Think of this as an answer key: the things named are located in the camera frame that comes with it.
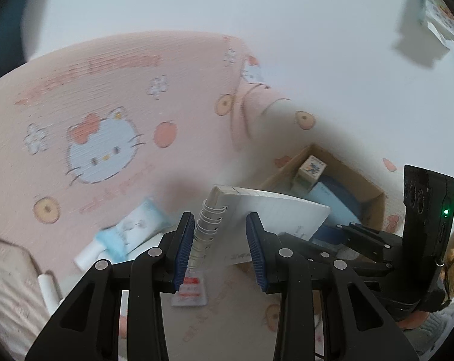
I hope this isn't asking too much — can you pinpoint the blue white wipes pack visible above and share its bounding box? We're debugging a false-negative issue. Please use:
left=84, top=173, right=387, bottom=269
left=95, top=199, right=171, bottom=263

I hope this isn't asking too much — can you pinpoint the pink floral pillow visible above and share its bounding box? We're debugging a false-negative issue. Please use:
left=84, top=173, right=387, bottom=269
left=0, top=240, right=52, bottom=360

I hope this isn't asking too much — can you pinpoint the small white printed box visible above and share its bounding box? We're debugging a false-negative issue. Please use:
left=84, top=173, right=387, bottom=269
left=297, top=155, right=327, bottom=184

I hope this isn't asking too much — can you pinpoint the pink Hello Kitty bed sheet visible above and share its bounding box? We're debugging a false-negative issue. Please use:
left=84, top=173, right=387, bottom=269
left=0, top=31, right=405, bottom=361

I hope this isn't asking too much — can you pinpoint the light blue box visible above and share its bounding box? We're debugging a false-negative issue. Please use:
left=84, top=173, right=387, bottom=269
left=307, top=175, right=361, bottom=227

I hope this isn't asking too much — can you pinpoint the brown cardboard box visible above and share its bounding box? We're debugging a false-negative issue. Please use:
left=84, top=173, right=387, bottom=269
left=260, top=144, right=385, bottom=231

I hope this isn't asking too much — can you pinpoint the white spiral notebook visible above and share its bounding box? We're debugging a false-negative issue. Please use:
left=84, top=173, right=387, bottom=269
left=188, top=185, right=330, bottom=271

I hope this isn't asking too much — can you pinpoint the white red spout pouch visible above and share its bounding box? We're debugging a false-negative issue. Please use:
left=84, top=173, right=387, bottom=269
left=171, top=276, right=207, bottom=307

